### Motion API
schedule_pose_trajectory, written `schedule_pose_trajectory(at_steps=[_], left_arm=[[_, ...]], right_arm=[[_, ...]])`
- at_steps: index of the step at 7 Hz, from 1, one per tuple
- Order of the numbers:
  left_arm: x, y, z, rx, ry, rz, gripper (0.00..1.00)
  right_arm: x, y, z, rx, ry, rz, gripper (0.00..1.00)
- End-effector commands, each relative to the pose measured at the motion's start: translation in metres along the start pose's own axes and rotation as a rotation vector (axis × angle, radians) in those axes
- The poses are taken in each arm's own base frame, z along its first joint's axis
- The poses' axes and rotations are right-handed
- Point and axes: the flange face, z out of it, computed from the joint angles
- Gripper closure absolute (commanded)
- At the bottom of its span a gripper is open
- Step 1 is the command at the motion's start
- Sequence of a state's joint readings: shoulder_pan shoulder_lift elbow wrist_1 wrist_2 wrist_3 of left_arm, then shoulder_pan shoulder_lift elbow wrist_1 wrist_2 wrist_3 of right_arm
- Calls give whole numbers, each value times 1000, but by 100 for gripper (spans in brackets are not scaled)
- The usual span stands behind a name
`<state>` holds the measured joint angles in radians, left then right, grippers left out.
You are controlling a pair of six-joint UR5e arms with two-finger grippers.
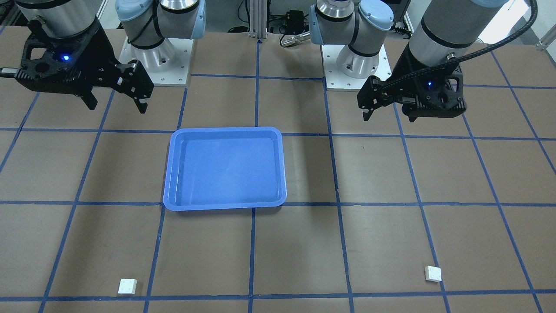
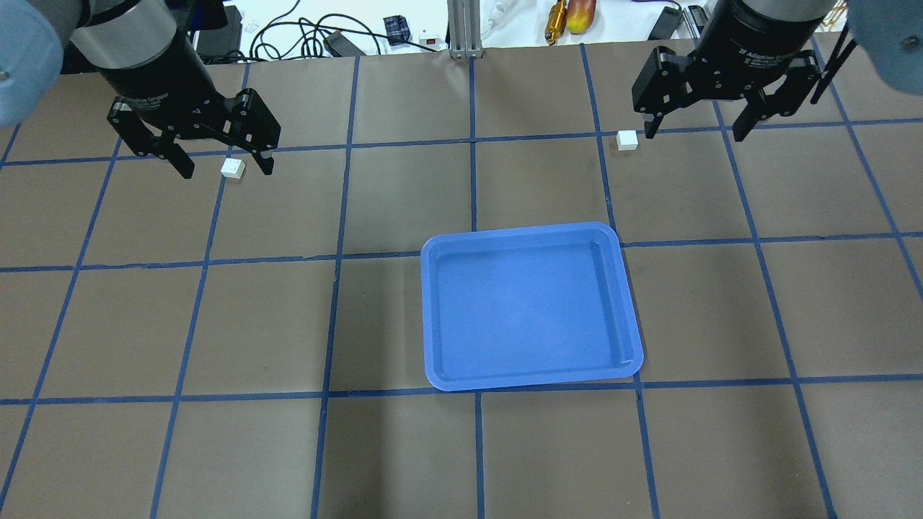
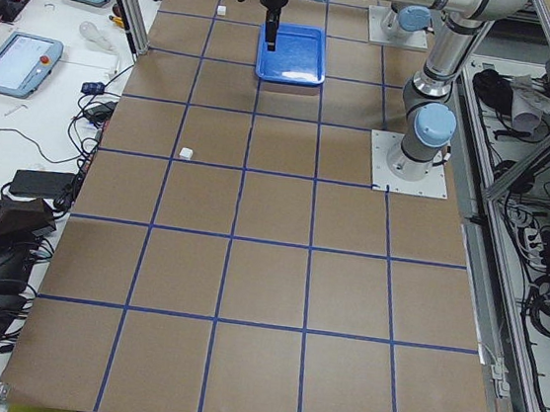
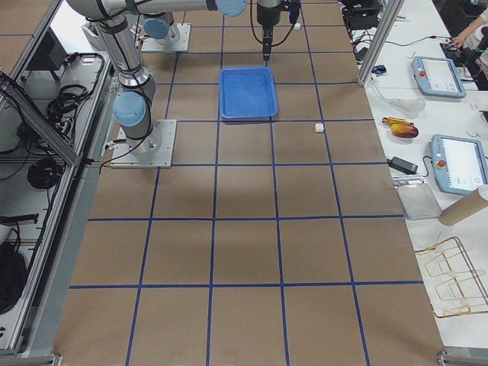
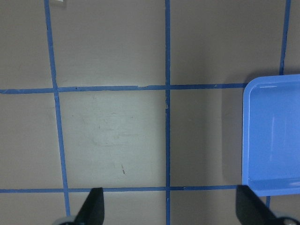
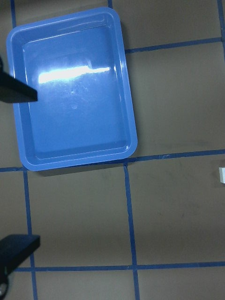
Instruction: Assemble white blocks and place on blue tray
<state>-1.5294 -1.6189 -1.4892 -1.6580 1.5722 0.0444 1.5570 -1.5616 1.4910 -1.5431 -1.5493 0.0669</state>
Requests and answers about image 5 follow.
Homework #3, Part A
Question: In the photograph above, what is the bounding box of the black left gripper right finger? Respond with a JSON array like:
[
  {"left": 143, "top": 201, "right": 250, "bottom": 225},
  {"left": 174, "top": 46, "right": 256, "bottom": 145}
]
[{"left": 235, "top": 185, "right": 277, "bottom": 225}]

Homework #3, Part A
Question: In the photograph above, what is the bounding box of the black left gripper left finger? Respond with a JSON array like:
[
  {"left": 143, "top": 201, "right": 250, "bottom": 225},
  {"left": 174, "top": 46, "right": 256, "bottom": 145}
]
[{"left": 74, "top": 187, "right": 104, "bottom": 225}]

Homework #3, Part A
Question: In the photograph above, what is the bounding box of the blue plastic tray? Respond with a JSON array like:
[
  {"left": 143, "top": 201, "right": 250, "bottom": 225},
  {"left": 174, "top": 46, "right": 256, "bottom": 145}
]
[{"left": 242, "top": 75, "right": 300, "bottom": 196}]

